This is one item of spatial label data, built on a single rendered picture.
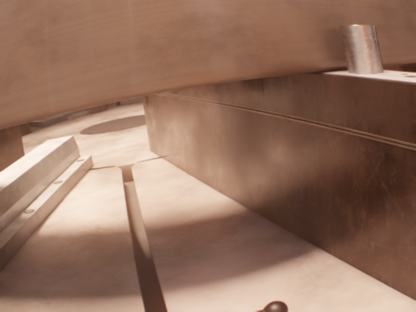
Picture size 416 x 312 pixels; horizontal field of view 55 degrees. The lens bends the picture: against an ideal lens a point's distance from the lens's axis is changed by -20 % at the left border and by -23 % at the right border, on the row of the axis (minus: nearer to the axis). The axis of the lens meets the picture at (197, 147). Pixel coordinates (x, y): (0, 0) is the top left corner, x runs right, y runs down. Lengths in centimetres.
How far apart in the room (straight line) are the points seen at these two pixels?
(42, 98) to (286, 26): 44
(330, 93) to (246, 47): 18
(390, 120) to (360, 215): 21
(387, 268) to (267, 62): 44
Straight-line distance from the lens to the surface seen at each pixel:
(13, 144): 243
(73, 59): 76
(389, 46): 102
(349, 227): 89
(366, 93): 76
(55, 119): 442
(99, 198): 165
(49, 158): 183
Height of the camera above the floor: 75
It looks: 12 degrees down
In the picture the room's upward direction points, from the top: 8 degrees counter-clockwise
